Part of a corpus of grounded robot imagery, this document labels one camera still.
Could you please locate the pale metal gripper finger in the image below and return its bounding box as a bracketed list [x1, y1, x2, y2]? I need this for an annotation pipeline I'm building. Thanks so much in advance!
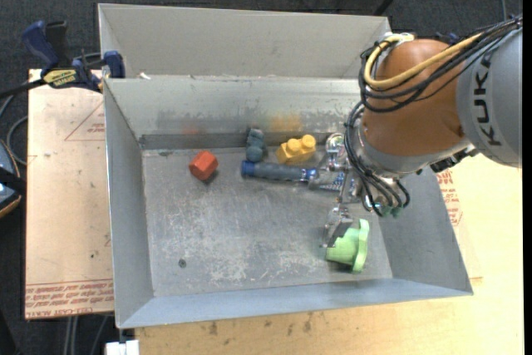
[330, 218, 355, 249]
[321, 205, 350, 249]

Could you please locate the light green flanged piece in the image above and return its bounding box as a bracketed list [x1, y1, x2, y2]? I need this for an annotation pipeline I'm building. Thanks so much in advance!
[324, 218, 371, 274]

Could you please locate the yellow toy brick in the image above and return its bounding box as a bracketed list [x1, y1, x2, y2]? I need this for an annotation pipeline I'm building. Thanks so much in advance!
[275, 134, 318, 165]

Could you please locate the dark teal toy figure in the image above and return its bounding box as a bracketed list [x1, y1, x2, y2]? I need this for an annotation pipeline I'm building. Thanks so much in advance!
[244, 127, 268, 163]

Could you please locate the grey metal bin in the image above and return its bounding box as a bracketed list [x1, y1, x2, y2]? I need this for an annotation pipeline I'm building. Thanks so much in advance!
[97, 2, 475, 330]

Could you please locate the red hexagonal block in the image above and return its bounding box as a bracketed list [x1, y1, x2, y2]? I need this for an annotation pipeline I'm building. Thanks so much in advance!
[188, 150, 219, 182]

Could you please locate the brown cardboard board, red print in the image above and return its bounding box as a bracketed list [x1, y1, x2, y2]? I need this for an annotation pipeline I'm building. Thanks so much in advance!
[24, 68, 485, 321]

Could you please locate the blue-grey handled tool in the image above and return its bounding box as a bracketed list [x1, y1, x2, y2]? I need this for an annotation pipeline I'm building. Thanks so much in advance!
[240, 160, 319, 182]

